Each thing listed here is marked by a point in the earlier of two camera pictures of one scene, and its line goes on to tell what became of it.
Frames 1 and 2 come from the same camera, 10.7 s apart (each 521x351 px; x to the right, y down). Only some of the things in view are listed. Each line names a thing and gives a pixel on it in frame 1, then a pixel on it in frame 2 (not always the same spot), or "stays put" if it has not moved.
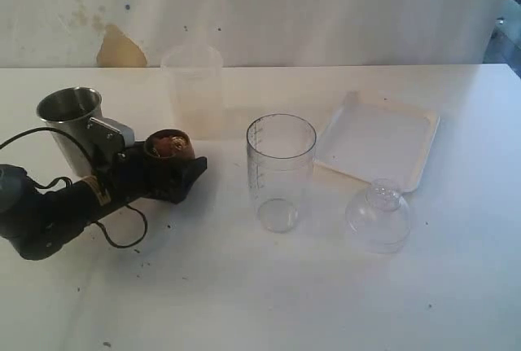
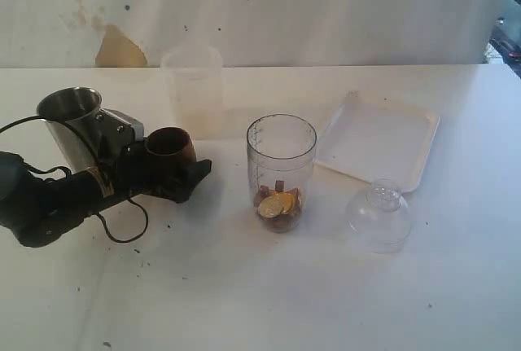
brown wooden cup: x=166 y=143 stays put
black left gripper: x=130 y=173 stays put
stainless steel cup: x=70 y=109 stays put
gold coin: x=178 y=142 -> x=275 y=205
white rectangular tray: x=375 y=138 stays put
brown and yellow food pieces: x=164 y=146 -> x=279 y=186
